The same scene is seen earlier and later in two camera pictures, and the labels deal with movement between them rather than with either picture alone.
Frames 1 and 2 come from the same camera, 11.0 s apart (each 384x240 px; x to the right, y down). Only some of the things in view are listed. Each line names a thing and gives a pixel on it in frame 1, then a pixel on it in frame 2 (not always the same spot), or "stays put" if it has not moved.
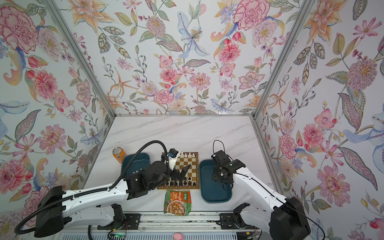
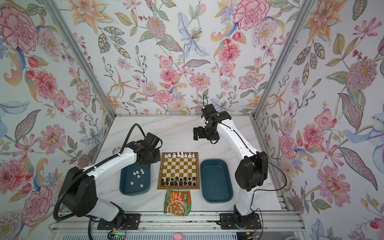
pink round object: x=178 y=236 stays put
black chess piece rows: x=180 y=183 stays put
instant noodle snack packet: x=177 y=202 stays put
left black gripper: x=184 y=170 to x=157 y=151
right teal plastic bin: x=211 y=191 stays put
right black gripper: x=214 y=175 to x=200 y=130
